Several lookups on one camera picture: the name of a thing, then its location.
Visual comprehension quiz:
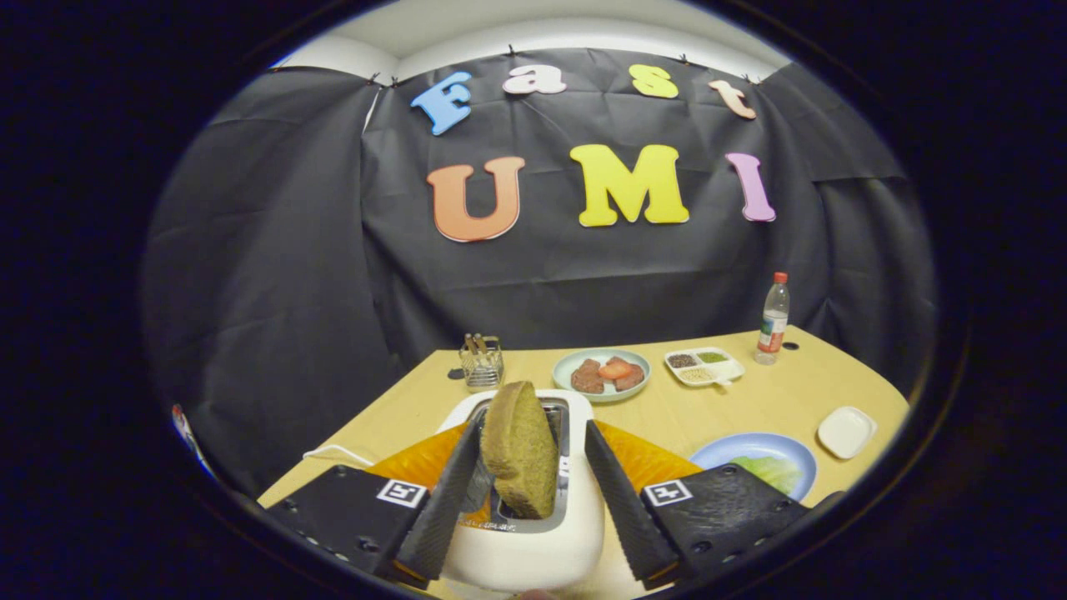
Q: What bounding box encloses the white toaster cable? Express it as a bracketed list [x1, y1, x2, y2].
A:
[303, 444, 376, 468]

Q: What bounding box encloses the blue plate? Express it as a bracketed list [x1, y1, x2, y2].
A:
[689, 432, 819, 502]

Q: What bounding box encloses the green lettuce leaf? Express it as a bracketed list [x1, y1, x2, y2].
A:
[729, 455, 803, 497]

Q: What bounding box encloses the white rectangular plate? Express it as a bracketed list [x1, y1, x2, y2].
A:
[817, 406, 878, 460]

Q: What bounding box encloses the brown bread slice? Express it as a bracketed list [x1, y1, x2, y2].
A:
[481, 381, 559, 519]

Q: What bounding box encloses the white toaster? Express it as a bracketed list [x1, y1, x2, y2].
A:
[439, 388, 607, 593]

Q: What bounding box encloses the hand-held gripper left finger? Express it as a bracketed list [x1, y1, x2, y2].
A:
[267, 408, 488, 584]

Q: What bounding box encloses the white divided seasoning tray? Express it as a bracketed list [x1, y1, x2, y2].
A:
[664, 347, 745, 388]

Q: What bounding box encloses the wire utensil basket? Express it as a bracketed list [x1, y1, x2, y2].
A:
[458, 333, 505, 391]

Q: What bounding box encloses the clear bottle with red cap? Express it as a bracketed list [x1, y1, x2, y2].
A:
[754, 272, 790, 366]

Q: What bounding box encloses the light green plate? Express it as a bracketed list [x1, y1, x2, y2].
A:
[553, 347, 651, 404]

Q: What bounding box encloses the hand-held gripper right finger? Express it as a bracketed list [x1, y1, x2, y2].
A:
[584, 419, 814, 588]

